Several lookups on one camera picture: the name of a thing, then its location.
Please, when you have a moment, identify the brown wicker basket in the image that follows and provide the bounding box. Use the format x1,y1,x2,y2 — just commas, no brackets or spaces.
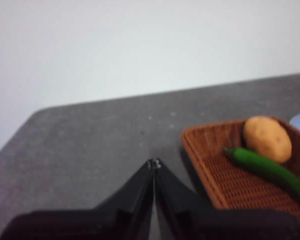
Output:
181,116,300,226

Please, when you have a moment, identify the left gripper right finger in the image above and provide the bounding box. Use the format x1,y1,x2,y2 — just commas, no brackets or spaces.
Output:
153,157,300,240

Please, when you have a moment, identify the green chili pepper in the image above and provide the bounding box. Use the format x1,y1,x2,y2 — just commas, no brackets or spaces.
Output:
222,146,300,210

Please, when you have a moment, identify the yellow-brown potato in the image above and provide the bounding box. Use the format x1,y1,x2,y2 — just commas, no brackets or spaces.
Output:
242,115,293,165

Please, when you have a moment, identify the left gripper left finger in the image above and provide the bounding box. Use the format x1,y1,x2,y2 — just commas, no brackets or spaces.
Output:
0,157,155,240

